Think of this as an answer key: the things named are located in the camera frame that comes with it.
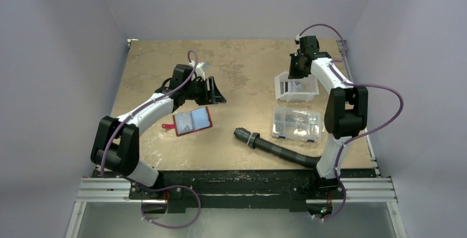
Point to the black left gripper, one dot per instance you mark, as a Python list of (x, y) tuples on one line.
[(210, 97)]

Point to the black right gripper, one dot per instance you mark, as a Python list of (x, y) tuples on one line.
[(297, 68)]

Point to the red leather card holder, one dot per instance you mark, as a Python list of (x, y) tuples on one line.
[(190, 121)]

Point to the white plastic tray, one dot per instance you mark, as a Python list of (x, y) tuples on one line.
[(295, 90)]

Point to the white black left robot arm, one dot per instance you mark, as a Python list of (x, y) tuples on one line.
[(116, 144)]

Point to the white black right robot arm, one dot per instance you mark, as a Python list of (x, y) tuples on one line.
[(347, 106)]

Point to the clear plastic screw box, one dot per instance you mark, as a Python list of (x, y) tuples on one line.
[(296, 124)]

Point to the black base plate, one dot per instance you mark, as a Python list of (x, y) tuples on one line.
[(179, 178)]

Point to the aluminium frame rail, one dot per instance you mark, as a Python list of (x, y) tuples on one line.
[(238, 191)]

